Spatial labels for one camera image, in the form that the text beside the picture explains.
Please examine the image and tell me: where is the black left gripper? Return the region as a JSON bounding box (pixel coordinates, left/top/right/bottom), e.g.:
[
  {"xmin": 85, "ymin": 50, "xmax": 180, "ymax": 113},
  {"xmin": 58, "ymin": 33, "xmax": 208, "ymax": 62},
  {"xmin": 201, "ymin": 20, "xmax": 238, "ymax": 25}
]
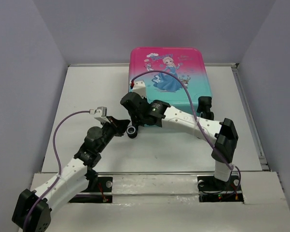
[{"xmin": 97, "ymin": 116, "xmax": 129, "ymax": 153}]

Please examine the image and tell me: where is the pink and teal kids suitcase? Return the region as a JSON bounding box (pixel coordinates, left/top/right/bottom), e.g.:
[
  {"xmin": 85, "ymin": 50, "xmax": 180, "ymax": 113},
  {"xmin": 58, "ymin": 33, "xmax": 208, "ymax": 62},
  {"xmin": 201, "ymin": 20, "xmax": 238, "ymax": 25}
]
[{"xmin": 129, "ymin": 47, "xmax": 214, "ymax": 120}]

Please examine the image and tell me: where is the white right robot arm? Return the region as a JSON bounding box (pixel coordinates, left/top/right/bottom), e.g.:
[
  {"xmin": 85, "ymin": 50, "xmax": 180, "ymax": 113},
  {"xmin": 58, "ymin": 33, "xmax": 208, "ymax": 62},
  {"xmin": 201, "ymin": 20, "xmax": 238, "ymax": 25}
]
[{"xmin": 120, "ymin": 92, "xmax": 238, "ymax": 189}]

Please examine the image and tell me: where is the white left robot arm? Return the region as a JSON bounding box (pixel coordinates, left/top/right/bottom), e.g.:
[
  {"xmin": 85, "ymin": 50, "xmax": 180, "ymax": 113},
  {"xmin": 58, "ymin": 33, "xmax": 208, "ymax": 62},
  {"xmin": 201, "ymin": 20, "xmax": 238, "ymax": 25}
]
[{"xmin": 12, "ymin": 116, "xmax": 130, "ymax": 232}]

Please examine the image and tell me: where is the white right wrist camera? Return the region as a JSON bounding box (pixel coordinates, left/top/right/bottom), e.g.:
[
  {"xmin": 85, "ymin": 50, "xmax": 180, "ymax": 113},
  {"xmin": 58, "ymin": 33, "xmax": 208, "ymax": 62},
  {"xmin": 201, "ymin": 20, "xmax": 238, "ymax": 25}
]
[{"xmin": 130, "ymin": 80, "xmax": 147, "ymax": 98}]

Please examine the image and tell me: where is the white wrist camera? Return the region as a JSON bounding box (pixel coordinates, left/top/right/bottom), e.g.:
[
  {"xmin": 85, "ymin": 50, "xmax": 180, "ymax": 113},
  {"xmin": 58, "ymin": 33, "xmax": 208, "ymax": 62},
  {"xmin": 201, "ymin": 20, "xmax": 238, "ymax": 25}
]
[
  {"xmin": 130, "ymin": 80, "xmax": 147, "ymax": 98},
  {"xmin": 89, "ymin": 106, "xmax": 109, "ymax": 123}
]

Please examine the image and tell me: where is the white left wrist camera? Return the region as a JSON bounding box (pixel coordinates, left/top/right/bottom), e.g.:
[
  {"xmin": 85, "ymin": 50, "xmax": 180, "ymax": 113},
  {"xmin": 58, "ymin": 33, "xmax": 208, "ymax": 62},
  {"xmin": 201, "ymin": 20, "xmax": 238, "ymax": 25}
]
[{"xmin": 89, "ymin": 106, "xmax": 109, "ymax": 123}]

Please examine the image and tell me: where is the silver aluminium rail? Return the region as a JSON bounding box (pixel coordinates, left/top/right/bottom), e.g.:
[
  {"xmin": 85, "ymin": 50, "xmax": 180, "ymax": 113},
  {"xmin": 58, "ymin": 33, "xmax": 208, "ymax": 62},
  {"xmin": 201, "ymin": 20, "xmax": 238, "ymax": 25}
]
[{"xmin": 96, "ymin": 170, "xmax": 273, "ymax": 175}]

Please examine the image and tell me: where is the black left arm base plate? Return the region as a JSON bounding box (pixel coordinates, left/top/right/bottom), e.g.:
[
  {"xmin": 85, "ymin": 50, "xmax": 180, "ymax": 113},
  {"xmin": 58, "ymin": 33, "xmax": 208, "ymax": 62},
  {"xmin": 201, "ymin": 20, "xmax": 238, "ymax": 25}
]
[{"xmin": 69, "ymin": 176, "xmax": 113, "ymax": 203}]

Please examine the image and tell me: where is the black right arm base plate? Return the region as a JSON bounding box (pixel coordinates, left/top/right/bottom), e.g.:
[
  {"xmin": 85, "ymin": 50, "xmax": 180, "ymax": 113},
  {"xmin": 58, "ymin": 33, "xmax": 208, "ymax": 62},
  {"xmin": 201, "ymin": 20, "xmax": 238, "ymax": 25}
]
[{"xmin": 197, "ymin": 175, "xmax": 244, "ymax": 203}]

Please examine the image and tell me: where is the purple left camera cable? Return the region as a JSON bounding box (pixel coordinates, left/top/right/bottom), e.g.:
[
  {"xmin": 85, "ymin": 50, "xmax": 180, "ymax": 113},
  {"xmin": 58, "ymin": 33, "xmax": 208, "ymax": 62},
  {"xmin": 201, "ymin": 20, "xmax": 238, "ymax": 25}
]
[{"xmin": 23, "ymin": 110, "xmax": 95, "ymax": 232}]

